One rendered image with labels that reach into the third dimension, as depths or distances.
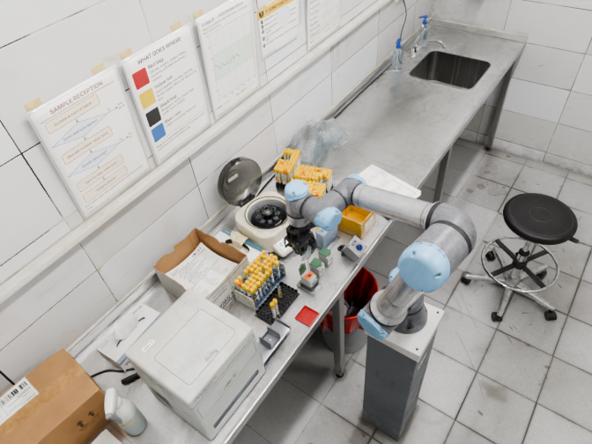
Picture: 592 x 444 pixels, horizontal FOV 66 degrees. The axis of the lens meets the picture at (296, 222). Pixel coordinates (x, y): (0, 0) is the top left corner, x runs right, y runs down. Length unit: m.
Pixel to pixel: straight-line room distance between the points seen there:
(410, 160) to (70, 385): 1.75
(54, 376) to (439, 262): 1.22
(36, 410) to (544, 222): 2.26
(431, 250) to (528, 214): 1.50
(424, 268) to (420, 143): 1.47
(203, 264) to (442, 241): 1.07
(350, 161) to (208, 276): 0.97
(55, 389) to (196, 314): 0.49
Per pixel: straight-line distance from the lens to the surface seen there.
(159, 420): 1.69
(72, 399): 1.62
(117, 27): 1.54
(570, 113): 3.76
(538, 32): 3.57
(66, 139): 1.49
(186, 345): 1.42
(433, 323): 1.71
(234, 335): 1.40
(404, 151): 2.44
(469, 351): 2.76
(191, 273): 1.88
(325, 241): 1.90
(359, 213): 2.07
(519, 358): 2.82
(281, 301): 1.78
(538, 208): 2.62
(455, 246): 1.13
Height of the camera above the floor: 2.36
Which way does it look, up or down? 46 degrees down
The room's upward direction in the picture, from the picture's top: 7 degrees counter-clockwise
